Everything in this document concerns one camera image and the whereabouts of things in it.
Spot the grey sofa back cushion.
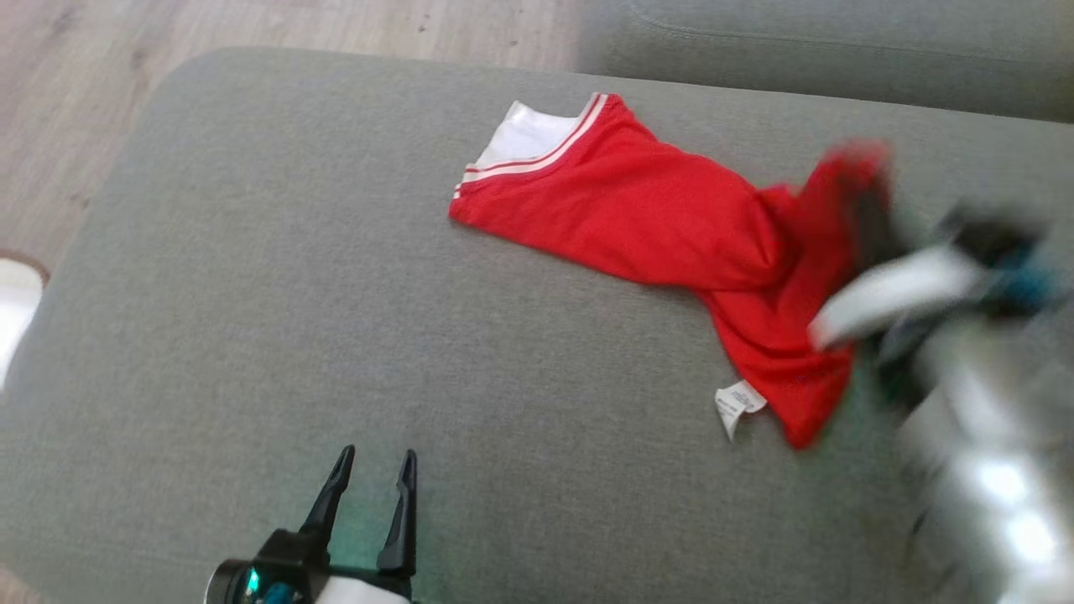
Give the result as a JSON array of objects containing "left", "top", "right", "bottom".
[{"left": 575, "top": 0, "right": 1074, "bottom": 125}]

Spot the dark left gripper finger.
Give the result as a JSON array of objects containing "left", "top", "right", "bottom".
[
  {"left": 299, "top": 445, "right": 357, "bottom": 548},
  {"left": 375, "top": 449, "right": 419, "bottom": 578}
]

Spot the grey sofa seat cushion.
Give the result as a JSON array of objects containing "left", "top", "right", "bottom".
[{"left": 0, "top": 46, "right": 1074, "bottom": 604}]

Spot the red shirt with care label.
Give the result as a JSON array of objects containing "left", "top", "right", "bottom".
[{"left": 448, "top": 91, "right": 895, "bottom": 450}]

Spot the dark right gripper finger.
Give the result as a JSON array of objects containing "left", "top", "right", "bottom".
[
  {"left": 842, "top": 172, "right": 884, "bottom": 269},
  {"left": 873, "top": 180, "right": 917, "bottom": 265}
]

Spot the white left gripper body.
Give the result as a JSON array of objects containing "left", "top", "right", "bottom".
[{"left": 314, "top": 569, "right": 417, "bottom": 604}]

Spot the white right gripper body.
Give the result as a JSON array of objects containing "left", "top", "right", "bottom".
[{"left": 806, "top": 246, "right": 989, "bottom": 355}]

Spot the white round container brown rim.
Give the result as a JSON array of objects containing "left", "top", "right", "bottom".
[{"left": 0, "top": 249, "right": 51, "bottom": 393}]

